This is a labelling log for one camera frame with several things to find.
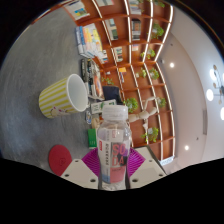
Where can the flat round red coaster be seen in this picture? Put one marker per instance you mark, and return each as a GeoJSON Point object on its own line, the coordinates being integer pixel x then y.
{"type": "Point", "coordinates": [60, 160]}

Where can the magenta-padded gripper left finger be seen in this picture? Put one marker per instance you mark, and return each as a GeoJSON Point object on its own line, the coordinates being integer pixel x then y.
{"type": "Point", "coordinates": [80, 173]}

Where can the wooden wall shelf unit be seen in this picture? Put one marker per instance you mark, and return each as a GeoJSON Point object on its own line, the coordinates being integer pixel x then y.
{"type": "Point", "coordinates": [140, 40]}

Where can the round recessed ceiling light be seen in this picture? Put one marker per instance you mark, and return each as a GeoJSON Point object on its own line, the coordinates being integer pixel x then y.
{"type": "Point", "coordinates": [186, 147]}
{"type": "Point", "coordinates": [172, 65]}

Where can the ceiling air vent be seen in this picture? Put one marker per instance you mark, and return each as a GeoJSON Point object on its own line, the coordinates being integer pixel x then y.
{"type": "Point", "coordinates": [204, 121]}

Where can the ceiling lamp with round bulbs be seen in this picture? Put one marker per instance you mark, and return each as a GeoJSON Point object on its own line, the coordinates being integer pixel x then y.
{"type": "Point", "coordinates": [210, 95]}

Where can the tall green white carton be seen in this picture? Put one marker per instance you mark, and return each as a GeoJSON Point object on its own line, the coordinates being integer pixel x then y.
{"type": "Point", "coordinates": [100, 106]}

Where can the clear plastic drink bottle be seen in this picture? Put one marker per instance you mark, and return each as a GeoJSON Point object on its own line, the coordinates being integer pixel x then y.
{"type": "Point", "coordinates": [114, 150]}

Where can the stack of colourful books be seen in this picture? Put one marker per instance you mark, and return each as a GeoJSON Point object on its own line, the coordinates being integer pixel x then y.
{"type": "Point", "coordinates": [88, 40]}

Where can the yellow striped mug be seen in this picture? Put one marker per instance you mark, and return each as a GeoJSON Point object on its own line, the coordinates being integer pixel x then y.
{"type": "Point", "coordinates": [56, 98]}

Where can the stack of dark books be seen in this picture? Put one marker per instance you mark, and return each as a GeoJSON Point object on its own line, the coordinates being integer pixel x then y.
{"type": "Point", "coordinates": [92, 78]}

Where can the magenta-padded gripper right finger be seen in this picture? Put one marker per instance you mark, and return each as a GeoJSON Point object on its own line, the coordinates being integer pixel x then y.
{"type": "Point", "coordinates": [148, 172]}

